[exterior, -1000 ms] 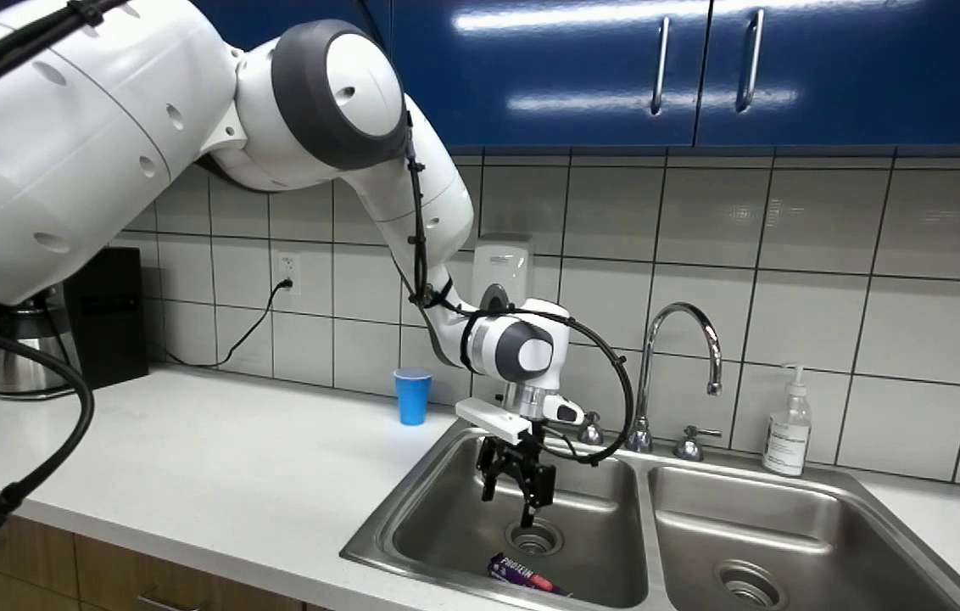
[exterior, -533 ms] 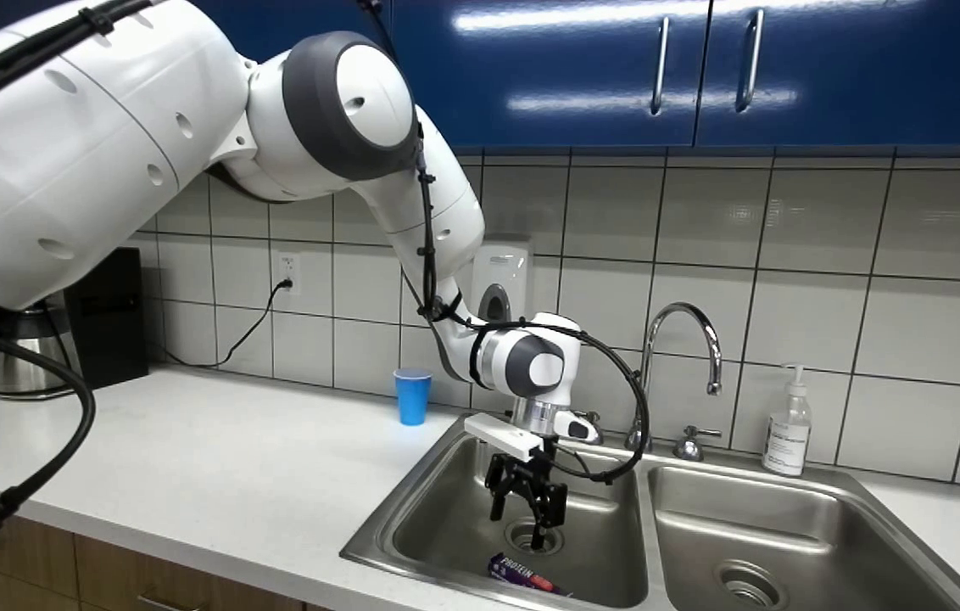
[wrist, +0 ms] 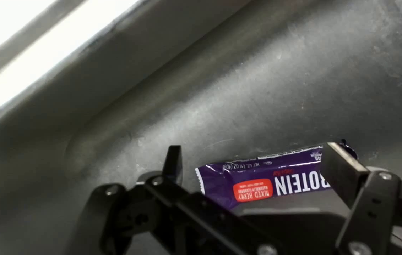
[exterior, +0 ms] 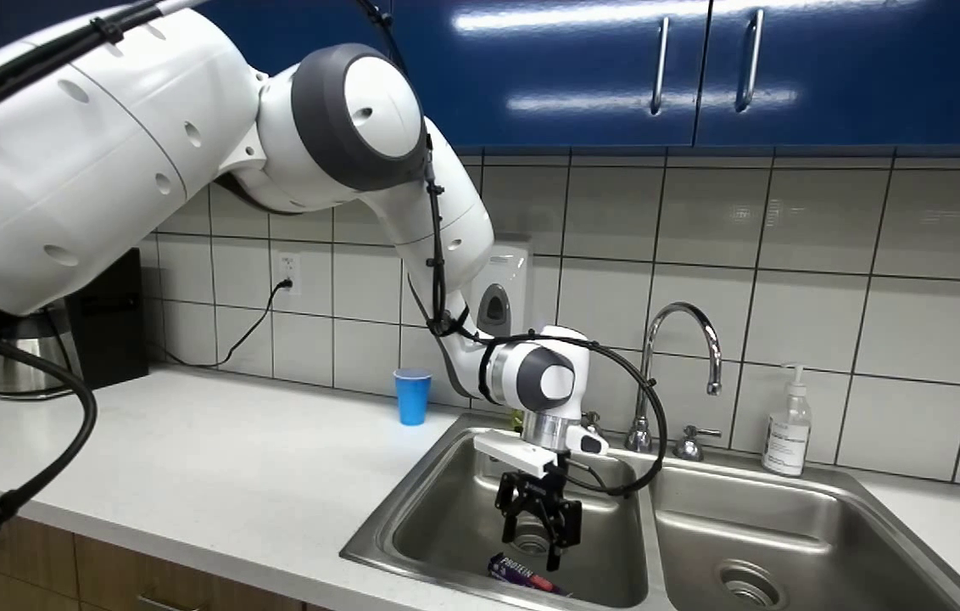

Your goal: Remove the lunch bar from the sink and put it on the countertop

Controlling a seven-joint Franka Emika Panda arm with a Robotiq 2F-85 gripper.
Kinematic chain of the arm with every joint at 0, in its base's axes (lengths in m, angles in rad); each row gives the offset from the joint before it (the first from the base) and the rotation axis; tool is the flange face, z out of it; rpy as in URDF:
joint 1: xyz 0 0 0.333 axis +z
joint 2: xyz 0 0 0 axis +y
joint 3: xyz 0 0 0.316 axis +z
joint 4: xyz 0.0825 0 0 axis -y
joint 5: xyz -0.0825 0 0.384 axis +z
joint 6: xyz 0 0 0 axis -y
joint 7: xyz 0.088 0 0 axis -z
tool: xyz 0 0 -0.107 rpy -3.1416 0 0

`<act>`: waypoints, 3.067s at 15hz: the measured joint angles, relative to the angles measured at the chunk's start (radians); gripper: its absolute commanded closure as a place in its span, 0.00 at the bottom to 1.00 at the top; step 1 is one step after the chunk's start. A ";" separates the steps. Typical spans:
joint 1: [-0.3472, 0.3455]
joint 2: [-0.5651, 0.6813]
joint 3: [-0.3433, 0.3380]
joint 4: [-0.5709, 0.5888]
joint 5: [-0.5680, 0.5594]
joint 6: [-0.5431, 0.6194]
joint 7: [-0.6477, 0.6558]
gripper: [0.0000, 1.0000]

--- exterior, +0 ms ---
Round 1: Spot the stainless steel double sink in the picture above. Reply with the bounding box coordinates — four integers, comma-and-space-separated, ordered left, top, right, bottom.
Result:
340, 412, 960, 611

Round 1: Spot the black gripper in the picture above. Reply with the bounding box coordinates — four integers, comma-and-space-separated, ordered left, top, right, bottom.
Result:
494, 472, 588, 574

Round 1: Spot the white wall soap dispenser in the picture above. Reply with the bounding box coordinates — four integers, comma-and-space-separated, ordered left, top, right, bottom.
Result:
464, 241, 528, 343

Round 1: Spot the thick black robot hose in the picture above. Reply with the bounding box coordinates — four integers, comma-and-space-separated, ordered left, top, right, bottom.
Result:
0, 283, 103, 611

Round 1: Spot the purple protein bar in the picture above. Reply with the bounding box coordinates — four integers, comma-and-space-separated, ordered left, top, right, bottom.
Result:
485, 550, 564, 599

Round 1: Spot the silver cabinet handle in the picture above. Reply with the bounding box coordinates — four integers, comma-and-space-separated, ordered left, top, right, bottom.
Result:
734, 7, 769, 116
648, 9, 675, 120

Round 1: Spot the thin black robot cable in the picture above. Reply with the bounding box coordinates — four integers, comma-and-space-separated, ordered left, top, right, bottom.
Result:
0, 0, 673, 502

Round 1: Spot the white wall power outlet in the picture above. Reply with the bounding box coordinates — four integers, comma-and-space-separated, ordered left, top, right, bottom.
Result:
272, 248, 302, 307

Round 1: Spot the black power cord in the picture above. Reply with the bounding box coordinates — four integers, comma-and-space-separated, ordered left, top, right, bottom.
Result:
217, 280, 294, 371

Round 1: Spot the clear pump soap bottle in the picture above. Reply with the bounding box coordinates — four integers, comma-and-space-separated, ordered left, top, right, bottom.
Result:
759, 362, 815, 480

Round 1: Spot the blue plastic cup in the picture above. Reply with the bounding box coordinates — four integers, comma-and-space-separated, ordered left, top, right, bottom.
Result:
389, 368, 438, 432

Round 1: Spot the metal kettle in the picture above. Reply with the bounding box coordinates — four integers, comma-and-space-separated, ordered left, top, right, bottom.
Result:
0, 307, 86, 401

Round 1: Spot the wooden base cabinet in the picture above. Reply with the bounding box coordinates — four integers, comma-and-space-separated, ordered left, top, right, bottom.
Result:
0, 496, 318, 611

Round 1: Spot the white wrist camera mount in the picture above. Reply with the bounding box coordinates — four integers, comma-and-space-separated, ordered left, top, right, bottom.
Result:
472, 420, 615, 481

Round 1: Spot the chrome faucet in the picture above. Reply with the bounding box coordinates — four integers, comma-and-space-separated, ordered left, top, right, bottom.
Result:
625, 299, 725, 462

